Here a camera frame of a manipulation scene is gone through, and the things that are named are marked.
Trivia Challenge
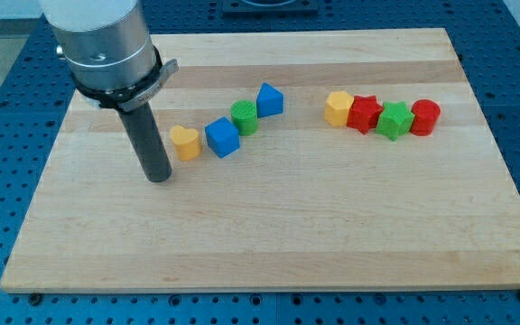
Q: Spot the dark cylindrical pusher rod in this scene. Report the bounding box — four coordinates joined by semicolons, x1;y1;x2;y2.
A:
117;104;172;182

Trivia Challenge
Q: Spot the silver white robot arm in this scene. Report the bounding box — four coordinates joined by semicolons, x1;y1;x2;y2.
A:
39;0;179;182

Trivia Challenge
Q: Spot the yellow heart block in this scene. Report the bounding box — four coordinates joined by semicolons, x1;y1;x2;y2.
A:
170;125;202;161

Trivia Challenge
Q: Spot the blue cube block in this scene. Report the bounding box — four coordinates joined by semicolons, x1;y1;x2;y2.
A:
205;116;240;158

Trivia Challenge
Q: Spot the green cylinder block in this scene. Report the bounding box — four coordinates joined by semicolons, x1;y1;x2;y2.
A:
230;100;258;136

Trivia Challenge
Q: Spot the blue triangle block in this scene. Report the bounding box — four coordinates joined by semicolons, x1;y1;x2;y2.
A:
256;83;283;117

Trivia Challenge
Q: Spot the light wooden board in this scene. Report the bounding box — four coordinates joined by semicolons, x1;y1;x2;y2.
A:
0;28;520;293

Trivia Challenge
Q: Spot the yellow hexagon block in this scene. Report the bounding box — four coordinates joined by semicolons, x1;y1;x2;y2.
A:
324;91;354;126

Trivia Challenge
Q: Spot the red star block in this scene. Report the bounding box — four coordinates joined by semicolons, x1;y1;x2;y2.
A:
347;95;384;135

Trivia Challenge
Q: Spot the green star block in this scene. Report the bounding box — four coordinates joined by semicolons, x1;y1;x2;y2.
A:
376;101;415;141

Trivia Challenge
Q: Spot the red cylinder block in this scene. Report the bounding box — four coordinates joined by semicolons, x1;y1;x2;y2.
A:
410;99;441;136

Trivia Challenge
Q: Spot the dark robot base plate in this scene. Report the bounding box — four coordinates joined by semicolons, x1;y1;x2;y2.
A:
221;0;320;16

